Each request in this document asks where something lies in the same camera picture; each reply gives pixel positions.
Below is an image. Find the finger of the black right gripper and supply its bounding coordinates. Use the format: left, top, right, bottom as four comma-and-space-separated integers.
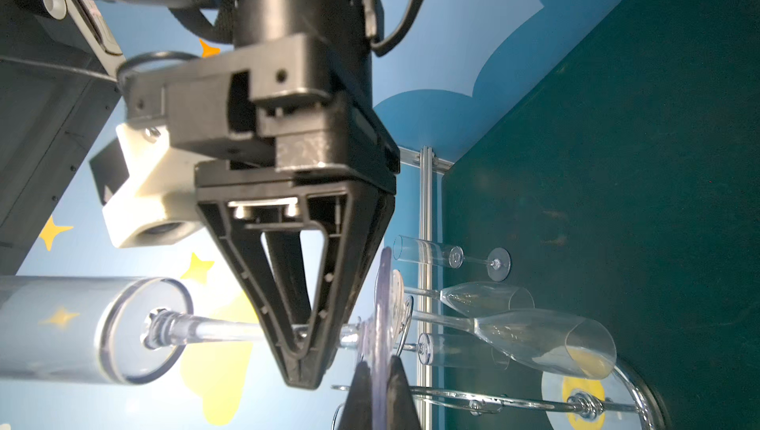
284, 183, 395, 390

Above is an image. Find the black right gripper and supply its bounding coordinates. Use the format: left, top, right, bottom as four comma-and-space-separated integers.
126, 34, 400, 371

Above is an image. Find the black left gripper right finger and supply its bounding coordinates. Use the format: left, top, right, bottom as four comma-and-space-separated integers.
386, 356, 422, 430

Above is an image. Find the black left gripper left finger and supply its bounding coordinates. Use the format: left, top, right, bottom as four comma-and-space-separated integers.
338, 361, 372, 430

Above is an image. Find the clear flute glass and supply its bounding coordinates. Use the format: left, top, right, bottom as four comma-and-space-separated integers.
416, 333, 512, 370
0, 245, 408, 386
391, 235, 512, 282

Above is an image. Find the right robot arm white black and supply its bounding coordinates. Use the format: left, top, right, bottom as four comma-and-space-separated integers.
1, 0, 401, 390

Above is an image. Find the chrome wine glass rack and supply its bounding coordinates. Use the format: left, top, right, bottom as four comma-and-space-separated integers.
332, 358, 671, 429

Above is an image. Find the clear wine glass far right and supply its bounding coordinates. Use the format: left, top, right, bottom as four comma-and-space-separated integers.
389, 270, 534, 332

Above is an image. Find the clear wine glass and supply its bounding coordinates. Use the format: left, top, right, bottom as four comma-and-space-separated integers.
389, 270, 534, 332
400, 296, 619, 381

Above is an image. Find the clear wine glass near right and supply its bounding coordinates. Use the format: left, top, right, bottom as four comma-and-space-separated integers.
400, 296, 619, 381

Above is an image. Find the aluminium right corner post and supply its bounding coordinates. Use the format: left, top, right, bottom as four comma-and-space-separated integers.
399, 147, 453, 174

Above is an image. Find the aluminium back frame rail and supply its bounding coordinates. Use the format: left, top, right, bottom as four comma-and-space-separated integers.
417, 146, 435, 430

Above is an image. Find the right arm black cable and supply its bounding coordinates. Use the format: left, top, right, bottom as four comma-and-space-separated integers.
370, 0, 447, 58

